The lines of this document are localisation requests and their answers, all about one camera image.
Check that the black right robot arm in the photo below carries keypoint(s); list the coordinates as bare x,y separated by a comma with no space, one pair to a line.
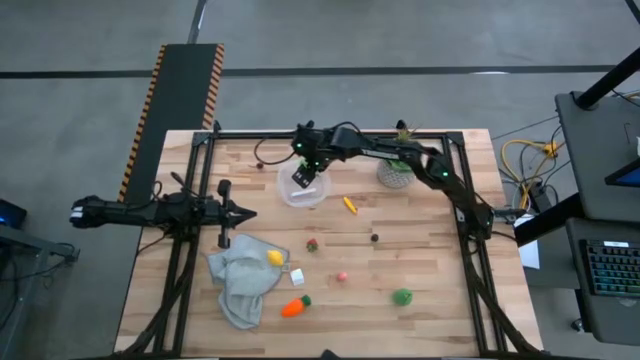
450,185

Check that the blue lit screen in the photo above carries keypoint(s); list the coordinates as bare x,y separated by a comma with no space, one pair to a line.
627,176

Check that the grey desk top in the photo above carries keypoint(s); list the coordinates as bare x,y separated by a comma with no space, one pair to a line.
590,150

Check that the pink peach toy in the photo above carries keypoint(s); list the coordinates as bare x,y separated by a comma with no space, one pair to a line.
342,276

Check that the dark grey metal stand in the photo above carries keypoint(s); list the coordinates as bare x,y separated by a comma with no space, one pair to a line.
30,245

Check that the grey cloth towel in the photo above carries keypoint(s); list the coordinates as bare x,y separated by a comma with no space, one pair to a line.
240,280

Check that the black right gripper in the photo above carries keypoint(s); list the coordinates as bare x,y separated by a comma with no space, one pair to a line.
311,143

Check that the grey side table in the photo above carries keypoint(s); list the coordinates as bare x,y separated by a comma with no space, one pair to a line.
605,320

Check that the yellow banana toy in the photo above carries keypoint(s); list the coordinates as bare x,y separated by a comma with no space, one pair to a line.
350,205

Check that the clear plastic tupperware container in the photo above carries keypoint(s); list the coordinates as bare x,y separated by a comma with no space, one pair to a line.
290,198

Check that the white cube block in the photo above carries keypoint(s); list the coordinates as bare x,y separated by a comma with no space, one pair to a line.
297,277

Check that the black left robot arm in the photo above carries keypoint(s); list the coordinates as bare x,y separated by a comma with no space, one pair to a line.
125,212

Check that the backlit black keyboard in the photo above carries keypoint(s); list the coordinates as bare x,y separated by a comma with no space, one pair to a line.
610,267

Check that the green husked corn toy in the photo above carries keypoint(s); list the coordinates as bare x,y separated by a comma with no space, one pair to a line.
402,297

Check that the orange carrot toy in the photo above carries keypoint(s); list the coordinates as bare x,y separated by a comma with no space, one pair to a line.
294,307

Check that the black diagonal pole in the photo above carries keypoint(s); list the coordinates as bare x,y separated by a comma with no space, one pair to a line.
605,80

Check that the yellow lemon toy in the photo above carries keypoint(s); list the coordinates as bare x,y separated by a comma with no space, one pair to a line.
275,258

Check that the black hazard-striped floor mat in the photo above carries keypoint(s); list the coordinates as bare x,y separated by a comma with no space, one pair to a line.
180,85

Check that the white paper sheet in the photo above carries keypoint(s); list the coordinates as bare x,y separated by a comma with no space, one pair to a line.
530,255

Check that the black power strip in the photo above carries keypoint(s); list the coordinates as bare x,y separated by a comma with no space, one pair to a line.
540,197

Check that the black box with blue light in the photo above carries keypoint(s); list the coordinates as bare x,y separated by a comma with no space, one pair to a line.
12,215

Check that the black aluminium table frame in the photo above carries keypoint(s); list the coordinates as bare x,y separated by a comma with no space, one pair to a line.
250,135

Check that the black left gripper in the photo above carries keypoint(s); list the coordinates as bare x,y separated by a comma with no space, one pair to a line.
215,212

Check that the red strawberry toy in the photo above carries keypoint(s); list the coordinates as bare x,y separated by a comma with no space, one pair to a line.
312,245

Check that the black desk beam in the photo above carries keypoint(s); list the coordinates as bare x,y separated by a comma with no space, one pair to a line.
545,222

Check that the potted green succulent plant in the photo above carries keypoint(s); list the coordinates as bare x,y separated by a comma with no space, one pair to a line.
392,178

